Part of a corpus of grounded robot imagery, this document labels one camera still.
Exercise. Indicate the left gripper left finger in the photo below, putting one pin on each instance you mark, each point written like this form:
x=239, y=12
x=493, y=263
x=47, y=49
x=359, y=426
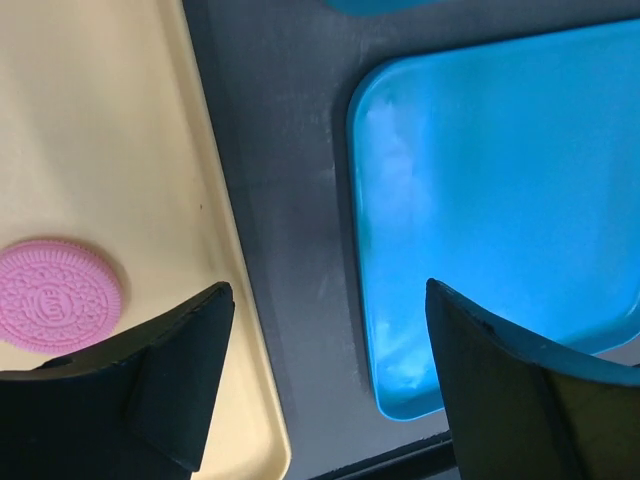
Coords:
x=135, y=406

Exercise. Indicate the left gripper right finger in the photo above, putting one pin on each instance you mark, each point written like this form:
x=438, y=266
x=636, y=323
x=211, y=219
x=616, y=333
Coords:
x=521, y=406

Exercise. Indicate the pink cookie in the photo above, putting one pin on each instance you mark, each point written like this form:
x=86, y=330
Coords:
x=57, y=297

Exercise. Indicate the teal tin lid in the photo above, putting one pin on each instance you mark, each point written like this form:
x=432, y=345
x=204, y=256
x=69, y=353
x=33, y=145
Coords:
x=510, y=172

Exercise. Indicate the yellow plastic tray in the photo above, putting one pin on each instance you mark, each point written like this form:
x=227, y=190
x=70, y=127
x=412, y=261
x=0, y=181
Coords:
x=106, y=141

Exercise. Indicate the teal cookie tin box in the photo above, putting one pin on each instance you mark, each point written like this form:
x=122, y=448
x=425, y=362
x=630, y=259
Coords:
x=374, y=7

